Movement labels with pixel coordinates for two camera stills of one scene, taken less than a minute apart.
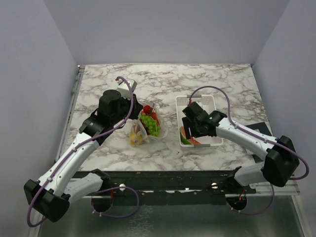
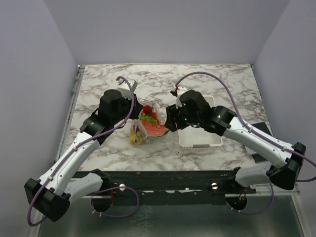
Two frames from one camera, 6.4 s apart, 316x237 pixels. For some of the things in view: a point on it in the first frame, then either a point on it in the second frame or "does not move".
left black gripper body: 125,109 does not move
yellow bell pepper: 135,139 does not move
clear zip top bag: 150,125 does not move
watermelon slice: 183,139 to 153,129
